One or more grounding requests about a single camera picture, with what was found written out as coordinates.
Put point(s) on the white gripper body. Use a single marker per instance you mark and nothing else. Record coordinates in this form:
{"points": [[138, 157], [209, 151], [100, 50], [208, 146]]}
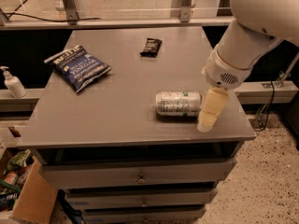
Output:
{"points": [[221, 70]]}

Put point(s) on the cardboard box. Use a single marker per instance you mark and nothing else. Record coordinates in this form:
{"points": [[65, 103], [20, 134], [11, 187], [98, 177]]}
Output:
{"points": [[36, 200]]}

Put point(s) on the grey drawer cabinet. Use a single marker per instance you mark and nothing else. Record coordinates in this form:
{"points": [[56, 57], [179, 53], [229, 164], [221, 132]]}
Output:
{"points": [[115, 158]]}

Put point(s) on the blue vinegar chips bag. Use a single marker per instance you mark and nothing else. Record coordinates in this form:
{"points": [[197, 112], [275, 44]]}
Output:
{"points": [[77, 67]]}

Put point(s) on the green snack bag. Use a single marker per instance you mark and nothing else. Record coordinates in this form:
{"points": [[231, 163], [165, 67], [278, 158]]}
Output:
{"points": [[19, 160]]}

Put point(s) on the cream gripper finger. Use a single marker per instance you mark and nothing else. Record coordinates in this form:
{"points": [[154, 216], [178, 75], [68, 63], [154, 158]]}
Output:
{"points": [[213, 104]]}

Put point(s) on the dark snack bar wrapper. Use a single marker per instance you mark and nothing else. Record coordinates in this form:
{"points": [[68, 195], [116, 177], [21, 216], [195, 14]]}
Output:
{"points": [[151, 48]]}

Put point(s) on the white pump bottle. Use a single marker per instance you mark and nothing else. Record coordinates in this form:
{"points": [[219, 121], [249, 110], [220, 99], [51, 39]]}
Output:
{"points": [[13, 83]]}

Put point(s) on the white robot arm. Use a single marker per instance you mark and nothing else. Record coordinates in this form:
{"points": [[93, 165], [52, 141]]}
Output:
{"points": [[257, 27]]}

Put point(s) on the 7up soda can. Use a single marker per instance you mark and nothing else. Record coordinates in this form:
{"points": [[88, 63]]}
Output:
{"points": [[178, 103]]}

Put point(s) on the metal window frame rail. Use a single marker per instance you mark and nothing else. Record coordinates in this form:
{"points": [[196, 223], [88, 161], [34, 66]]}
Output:
{"points": [[112, 24]]}

